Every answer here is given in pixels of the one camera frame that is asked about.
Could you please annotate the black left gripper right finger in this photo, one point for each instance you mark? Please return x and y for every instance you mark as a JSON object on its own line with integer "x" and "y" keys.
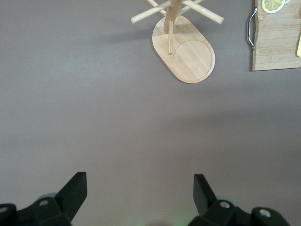
{"x": 207, "y": 202}

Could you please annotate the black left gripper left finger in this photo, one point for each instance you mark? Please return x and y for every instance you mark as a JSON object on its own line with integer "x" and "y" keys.
{"x": 68, "y": 200}

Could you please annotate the wooden mug tree rack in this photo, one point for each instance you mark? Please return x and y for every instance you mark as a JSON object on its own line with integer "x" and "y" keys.
{"x": 195, "y": 61}

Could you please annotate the wooden cutting board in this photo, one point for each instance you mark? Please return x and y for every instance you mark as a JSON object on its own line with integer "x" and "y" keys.
{"x": 275, "y": 42}

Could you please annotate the yellow plastic fork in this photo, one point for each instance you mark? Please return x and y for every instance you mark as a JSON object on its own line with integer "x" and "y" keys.
{"x": 299, "y": 44}

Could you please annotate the lemon slice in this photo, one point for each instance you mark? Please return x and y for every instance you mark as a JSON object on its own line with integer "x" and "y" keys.
{"x": 272, "y": 5}
{"x": 288, "y": 1}

